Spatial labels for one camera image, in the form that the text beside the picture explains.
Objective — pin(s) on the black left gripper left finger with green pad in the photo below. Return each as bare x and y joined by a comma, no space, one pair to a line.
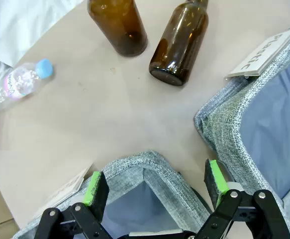
97,199

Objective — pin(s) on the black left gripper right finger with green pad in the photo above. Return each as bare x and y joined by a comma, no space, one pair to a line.
230,214

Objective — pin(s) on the brown glass bottle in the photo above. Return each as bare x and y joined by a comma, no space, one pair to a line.
182,44
120,27

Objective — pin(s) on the grey fabric basket, blue lining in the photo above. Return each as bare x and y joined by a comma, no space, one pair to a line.
134,161

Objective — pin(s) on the grey fabric basket, plastic label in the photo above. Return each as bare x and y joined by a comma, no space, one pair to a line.
229,124

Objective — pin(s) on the white label card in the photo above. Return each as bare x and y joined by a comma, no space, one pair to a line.
70,185

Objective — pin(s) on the clear plastic bottle, blue cap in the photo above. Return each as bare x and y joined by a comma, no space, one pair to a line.
20,79

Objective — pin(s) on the white label card reading Plastic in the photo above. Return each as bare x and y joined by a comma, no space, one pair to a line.
261,54

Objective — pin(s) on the person's white coat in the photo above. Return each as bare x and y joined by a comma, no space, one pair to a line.
10,25

